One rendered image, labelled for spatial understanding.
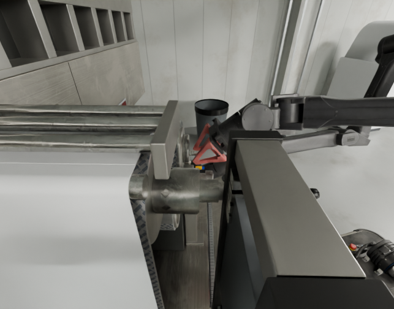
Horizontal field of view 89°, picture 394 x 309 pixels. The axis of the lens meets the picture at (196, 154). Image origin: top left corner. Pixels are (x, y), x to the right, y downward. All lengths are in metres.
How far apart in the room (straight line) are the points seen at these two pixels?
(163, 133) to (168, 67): 3.04
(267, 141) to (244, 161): 0.04
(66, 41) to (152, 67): 2.41
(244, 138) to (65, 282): 0.25
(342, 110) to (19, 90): 0.64
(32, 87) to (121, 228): 0.47
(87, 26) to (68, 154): 0.78
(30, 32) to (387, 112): 0.75
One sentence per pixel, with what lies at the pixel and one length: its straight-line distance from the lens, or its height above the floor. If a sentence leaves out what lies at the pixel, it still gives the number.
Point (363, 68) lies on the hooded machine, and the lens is 3.92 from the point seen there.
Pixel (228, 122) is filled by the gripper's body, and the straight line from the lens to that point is 0.47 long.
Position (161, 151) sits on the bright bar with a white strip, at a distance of 0.15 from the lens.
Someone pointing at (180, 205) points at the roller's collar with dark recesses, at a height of 1.34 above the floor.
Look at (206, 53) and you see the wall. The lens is 3.30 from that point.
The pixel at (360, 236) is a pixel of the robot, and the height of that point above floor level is 0.24.
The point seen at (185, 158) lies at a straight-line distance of 0.51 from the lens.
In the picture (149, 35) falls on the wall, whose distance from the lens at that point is 3.13.
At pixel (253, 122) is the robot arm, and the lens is 0.39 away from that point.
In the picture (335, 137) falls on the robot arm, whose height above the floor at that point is 1.21.
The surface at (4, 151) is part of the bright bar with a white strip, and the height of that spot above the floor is 1.44.
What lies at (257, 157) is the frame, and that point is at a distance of 0.17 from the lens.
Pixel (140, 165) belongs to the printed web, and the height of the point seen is 1.40.
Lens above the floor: 1.53
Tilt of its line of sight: 33 degrees down
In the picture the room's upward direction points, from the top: straight up
